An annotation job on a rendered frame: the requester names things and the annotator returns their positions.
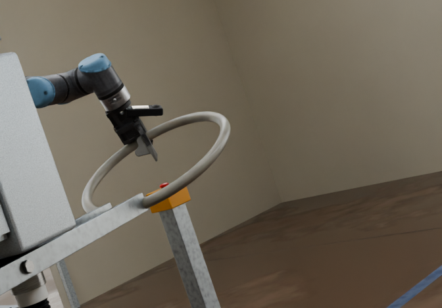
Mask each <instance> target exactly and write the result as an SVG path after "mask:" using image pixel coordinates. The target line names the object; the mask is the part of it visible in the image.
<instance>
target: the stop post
mask: <svg viewBox="0 0 442 308"><path fill-rule="evenodd" d="M190 200H191V198H190V196H189V192H188V190H187V186H186V187H185V188H183V189H182V190H180V191H179V192H177V193H175V194H174V195H172V196H171V197H169V198H167V199H165V200H164V201H161V202H160V203H158V204H156V205H153V206H152V207H150V210H151V212H152V213H157V212H159V215H160V218H161V220H162V223H163V226H164V229H165V232H166V235H167V238H168V241H169V243H170V247H171V249H172V252H173V255H174V258H175V260H176V264H177V266H178V270H179V272H180V276H181V278H182V281H183V283H184V287H185V290H186V293H187V296H188V298H189V302H190V304H191V308H221V307H220V304H219V301H218V298H217V296H216V292H215V290H214V286H213V284H212V280H211V278H210V274H209V272H208V269H207V266H206V263H205V260H204V257H203V254H202V251H201V248H200V246H199V242H198V240H197V237H196V234H195V231H194V228H193V225H192V223H191V219H190V217H189V213H188V211H187V207H186V206H185V203H186V202H188V201H190Z"/></svg>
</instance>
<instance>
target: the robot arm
mask: <svg viewBox="0 0 442 308"><path fill-rule="evenodd" d="M25 78H26V81H27V84H28V87H29V90H30V93H31V95H32V99H33V101H34V104H35V106H36V108H37V109H39V108H44V107H46V106H50V105H55V104H58V105H64V104H67V103H70V102H71V101H73V100H76V99H79V98H81V97H83V96H86V95H89V94H91V93H95V94H96V96H97V98H98V99H99V100H100V102H101V104H102V105H103V107H104V108H105V110H106V111H105V113H106V116H107V118H109V120H110V121H111V123H112V125H113V126H114V131H115V132H116V133H117V134H118V137H119V138H120V139H121V141H122V143H123V144H124V145H126V144H128V143H132V142H133V141H135V139H136V138H137V144H138V148H137V149H136V151H135V154H136V156H138V157H140V156H143V155H148V154H152V156H153V158H154V160H155V161H156V162H157V160H158V154H157V152H156V151H155V148H154V147H153V140H150V139H149V138H148V136H147V134H146V132H147V130H146V128H145V126H144V124H143V123H142V121H141V119H140V118H139V116H162V115H163V108H162V107H161V105H138V106H130V104H131V101H130V96H131V95H130V93H129V92H128V90H127V89H126V87H125V85H124V84H123V83H122V81H121V79H120V77H119V76H118V75H117V73H116V71H115V69H114V68H113V66H112V65H111V62H110V61H109V60H108V59H107V57H106V55H104V54H102V53H97V54H94V55H91V56H90V57H87V58H85V59H84V60H82V61H81V62H80V63H79V65H78V67H77V68H75V69H72V70H69V71H68V72H64V73H60V74H52V75H47V76H25ZM121 111H122V112H121ZM140 135H141V136H140ZM142 139H143V140H142ZM143 141H144V142H145V143H144V142H143Z"/></svg>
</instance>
